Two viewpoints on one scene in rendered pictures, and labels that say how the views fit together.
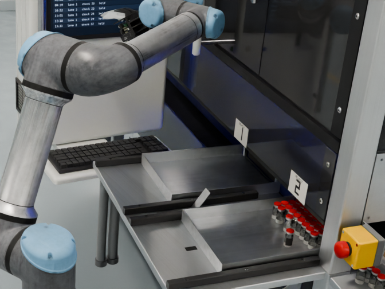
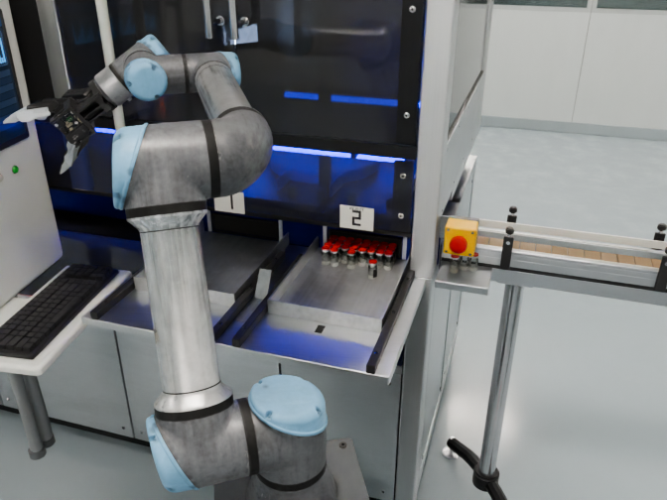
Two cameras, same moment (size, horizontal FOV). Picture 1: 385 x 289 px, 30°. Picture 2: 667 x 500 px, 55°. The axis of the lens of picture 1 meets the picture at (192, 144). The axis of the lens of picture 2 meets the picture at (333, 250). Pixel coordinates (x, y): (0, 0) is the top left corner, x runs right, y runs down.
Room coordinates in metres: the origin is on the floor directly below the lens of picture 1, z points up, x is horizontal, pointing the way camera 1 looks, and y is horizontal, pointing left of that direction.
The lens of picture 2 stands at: (0.74, 0.81, 1.65)
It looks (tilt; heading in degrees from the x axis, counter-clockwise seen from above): 27 degrees down; 312
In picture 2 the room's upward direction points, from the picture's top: straight up
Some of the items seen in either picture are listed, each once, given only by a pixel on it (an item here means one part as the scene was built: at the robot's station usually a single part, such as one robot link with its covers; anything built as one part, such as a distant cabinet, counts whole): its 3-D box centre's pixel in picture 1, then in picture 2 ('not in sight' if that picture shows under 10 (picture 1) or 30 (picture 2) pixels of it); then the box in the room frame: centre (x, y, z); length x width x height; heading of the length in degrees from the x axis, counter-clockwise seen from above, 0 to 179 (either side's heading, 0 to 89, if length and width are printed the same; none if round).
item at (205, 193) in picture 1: (183, 202); (254, 295); (1.69, 0.01, 0.91); 0.14 x 0.03 x 0.06; 115
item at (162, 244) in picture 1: (209, 211); (268, 292); (1.73, -0.06, 0.87); 0.70 x 0.48 x 0.02; 24
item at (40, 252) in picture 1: (46, 260); (284, 426); (1.30, 0.29, 0.96); 0.13 x 0.12 x 0.14; 60
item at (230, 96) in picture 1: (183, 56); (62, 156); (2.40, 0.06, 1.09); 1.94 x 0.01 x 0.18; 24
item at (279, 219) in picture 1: (280, 214); (333, 257); (1.69, -0.26, 0.91); 0.02 x 0.02 x 0.05
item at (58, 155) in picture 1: (109, 152); (54, 305); (2.14, 0.27, 0.82); 0.40 x 0.14 x 0.02; 122
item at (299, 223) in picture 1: (298, 224); (357, 256); (1.65, -0.30, 0.91); 0.18 x 0.02 x 0.05; 24
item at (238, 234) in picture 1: (260, 232); (345, 279); (1.60, -0.20, 0.90); 0.34 x 0.26 x 0.04; 114
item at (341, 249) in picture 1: (344, 249); (459, 244); (1.40, -0.37, 1.00); 0.04 x 0.04 x 0.04; 24
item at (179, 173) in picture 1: (209, 172); (216, 259); (1.91, -0.06, 0.90); 0.34 x 0.26 x 0.04; 114
